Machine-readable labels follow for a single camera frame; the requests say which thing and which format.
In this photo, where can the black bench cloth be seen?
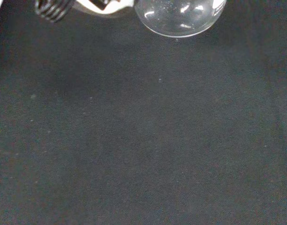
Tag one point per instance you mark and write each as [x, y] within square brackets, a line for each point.
[143, 131]

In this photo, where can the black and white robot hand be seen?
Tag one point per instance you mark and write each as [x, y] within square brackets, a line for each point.
[96, 7]

